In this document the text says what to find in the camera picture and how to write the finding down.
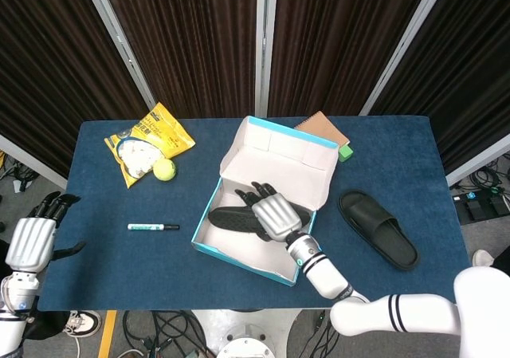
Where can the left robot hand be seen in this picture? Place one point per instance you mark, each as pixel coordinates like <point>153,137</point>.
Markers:
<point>32,242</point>

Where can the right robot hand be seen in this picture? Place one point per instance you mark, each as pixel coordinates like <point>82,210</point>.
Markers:
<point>277,214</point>

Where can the black rubber slipper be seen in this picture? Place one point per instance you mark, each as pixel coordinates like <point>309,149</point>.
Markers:
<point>358,212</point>
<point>231,218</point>

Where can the light blue cardboard shoe box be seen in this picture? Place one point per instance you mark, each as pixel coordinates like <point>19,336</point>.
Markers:
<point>279,162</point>

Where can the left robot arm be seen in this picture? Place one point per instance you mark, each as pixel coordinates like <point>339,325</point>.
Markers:
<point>16,294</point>

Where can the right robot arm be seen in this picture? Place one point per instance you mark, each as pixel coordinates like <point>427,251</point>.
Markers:
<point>326,274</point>

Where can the green cube block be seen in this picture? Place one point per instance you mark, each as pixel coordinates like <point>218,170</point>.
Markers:
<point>346,153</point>

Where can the blue table cloth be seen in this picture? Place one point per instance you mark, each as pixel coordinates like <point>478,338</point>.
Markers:
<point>119,274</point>

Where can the black and white sneaker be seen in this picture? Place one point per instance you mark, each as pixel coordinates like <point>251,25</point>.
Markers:
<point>85,323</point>

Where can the brown spiral notebook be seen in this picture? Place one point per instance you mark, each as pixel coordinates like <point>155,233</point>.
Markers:
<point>322,128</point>

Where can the green white marker pen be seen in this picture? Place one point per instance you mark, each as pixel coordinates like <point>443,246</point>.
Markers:
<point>147,226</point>

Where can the yellow-green tennis ball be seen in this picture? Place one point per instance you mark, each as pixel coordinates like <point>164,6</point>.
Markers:
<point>165,170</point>

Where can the yellow bag of cotton balls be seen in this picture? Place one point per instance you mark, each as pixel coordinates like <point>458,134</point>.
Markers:
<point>167,134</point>

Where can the dark brown partition panel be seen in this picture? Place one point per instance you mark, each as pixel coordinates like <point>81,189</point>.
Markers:
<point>40,75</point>
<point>470,75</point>
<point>338,43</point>
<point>191,43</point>

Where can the grey partition frame rail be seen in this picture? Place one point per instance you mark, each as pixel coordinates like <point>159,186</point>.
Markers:
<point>32,160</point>
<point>478,166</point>

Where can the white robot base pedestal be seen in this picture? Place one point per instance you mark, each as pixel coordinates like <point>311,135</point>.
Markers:
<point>247,334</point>

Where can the grey partition frame post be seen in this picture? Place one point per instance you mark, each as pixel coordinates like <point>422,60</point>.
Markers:
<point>402,47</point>
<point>265,43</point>
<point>119,43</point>

